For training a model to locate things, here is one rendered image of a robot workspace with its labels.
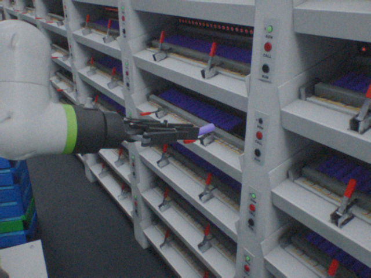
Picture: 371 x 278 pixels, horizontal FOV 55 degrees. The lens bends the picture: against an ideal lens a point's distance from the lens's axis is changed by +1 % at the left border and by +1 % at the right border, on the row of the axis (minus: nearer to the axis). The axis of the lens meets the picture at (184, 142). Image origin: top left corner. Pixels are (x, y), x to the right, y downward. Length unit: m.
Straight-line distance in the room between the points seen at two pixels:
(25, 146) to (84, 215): 1.36
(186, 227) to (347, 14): 0.91
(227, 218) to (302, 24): 0.57
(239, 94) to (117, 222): 1.20
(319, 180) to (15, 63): 0.63
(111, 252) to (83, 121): 1.11
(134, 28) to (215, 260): 0.82
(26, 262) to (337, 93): 0.93
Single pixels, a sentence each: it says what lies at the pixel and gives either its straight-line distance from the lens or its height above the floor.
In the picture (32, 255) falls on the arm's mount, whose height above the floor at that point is 0.38.
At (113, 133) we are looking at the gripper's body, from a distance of 0.69.
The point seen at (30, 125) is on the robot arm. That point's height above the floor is 0.90.
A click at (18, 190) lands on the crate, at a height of 0.29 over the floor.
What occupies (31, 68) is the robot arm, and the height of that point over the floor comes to 0.98.
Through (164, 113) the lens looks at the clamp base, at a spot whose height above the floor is 0.70.
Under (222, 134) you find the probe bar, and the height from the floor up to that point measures 0.72.
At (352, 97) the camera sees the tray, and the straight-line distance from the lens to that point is 0.73.
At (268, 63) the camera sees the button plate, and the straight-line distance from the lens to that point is 0.76.
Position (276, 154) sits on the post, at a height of 0.77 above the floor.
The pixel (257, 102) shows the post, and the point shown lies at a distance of 0.80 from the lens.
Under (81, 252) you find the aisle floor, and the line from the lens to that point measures 1.74.
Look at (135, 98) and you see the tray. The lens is 1.35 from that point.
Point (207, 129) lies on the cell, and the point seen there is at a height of 0.79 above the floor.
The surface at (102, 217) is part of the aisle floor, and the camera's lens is 1.93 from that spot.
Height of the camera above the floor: 1.11
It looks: 24 degrees down
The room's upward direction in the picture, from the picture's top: straight up
